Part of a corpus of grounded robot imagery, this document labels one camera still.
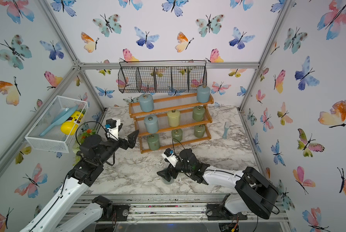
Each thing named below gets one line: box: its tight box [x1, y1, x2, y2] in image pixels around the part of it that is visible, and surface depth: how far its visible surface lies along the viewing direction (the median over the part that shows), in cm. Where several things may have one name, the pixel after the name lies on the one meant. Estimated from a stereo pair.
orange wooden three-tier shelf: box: [128, 93, 215, 154], surface depth 91 cm
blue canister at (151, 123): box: [144, 114, 159, 134], surface depth 85 cm
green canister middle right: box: [192, 105, 206, 122], surface depth 91 cm
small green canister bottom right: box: [193, 124, 206, 138], surface depth 100 cm
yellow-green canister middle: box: [167, 109, 181, 128], surface depth 88 cm
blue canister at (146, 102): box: [138, 93, 155, 113], surface depth 78 cm
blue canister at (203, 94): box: [196, 85, 211, 103], surface depth 84 cm
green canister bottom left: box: [146, 133, 160, 151], surface depth 93 cm
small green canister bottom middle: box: [171, 128, 183, 143], surface depth 97 cm
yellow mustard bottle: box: [60, 110, 84, 136], surface depth 72 cm
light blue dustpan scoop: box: [39, 104, 79, 137], surface depth 70 cm
